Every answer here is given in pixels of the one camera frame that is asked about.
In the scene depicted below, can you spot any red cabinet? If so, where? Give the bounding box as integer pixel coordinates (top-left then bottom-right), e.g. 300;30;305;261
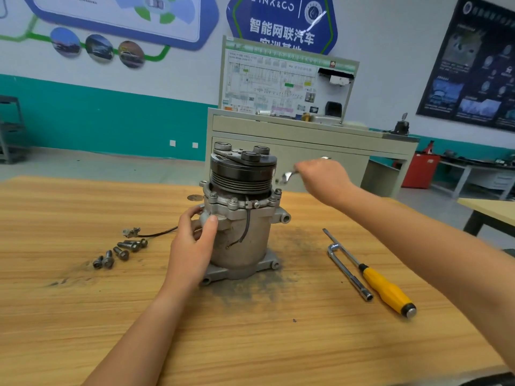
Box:
402;152;442;190

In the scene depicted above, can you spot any person's left forearm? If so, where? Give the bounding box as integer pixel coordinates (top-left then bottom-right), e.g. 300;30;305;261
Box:
82;287;188;386

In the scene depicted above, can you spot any blue hexagon wall sign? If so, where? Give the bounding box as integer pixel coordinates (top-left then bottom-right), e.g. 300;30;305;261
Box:
226;0;339;55

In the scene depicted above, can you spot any white wiring display board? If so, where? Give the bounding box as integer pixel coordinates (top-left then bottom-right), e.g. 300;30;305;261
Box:
218;36;360;125

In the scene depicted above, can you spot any person's right forearm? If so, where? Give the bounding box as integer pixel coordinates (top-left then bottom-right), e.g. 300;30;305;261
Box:
342;187;515;370

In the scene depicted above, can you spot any grey metal compressor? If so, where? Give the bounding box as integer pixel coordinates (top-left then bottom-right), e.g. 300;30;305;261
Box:
122;143;292;286

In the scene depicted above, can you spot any silver L-shaped socket wrench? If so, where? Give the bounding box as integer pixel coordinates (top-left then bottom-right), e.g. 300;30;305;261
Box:
327;243;374;302

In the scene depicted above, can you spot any grey metal shelf cart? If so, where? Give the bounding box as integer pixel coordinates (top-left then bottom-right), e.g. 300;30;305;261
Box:
0;96;25;164

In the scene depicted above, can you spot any dark wall poster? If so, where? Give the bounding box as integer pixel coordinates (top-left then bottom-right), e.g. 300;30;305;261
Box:
417;0;515;129

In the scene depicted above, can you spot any beige workbench cabinet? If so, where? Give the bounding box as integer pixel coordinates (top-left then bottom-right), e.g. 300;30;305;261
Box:
206;107;420;198

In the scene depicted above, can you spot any blue rounded infographic panel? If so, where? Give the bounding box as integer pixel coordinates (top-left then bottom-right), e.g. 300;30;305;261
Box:
21;0;220;51

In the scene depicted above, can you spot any wooden side table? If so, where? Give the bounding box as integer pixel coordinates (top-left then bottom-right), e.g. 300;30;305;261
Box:
457;197;515;236

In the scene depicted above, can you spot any person's right hand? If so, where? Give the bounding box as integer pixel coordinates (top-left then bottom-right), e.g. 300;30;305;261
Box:
293;159;361;211

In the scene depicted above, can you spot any silver combination wrench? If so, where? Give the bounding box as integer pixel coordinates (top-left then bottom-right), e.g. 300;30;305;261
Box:
279;155;332;187

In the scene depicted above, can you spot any round photo wall decal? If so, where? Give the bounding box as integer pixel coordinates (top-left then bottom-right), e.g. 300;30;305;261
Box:
84;33;114;64
50;26;83;58
117;40;146;69

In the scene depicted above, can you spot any yellow handled screwdriver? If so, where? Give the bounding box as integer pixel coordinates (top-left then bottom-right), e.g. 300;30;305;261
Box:
322;228;418;319

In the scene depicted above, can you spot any person's left hand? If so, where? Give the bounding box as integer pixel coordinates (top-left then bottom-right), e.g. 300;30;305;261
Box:
158;206;220;301

